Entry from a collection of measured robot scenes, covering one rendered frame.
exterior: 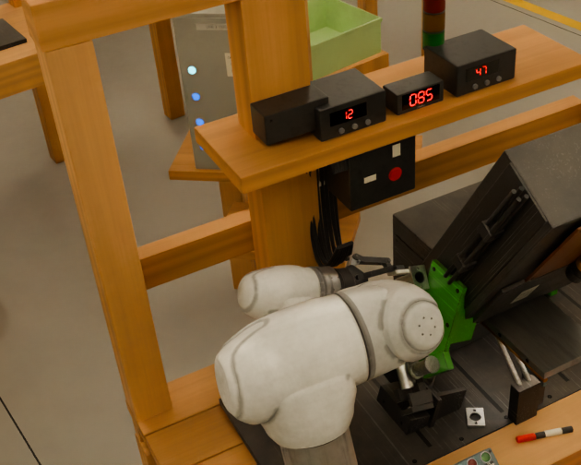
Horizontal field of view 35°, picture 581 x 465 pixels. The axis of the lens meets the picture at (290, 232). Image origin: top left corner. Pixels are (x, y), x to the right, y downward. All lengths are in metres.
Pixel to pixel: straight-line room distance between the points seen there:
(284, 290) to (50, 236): 2.85
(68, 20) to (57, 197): 3.14
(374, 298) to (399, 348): 0.08
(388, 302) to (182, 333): 2.62
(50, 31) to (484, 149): 1.23
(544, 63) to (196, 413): 1.17
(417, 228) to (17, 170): 3.28
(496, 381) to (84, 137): 1.13
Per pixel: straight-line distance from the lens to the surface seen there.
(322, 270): 1.89
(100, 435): 3.53
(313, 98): 1.93
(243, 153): 1.94
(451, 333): 2.04
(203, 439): 2.24
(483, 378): 2.31
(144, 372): 2.21
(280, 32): 1.91
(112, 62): 6.12
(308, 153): 1.92
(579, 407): 2.28
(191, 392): 2.35
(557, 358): 2.05
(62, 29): 1.74
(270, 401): 1.23
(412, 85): 2.05
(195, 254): 2.18
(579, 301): 2.56
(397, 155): 2.06
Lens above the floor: 2.54
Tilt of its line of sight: 36 degrees down
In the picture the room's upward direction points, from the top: 5 degrees counter-clockwise
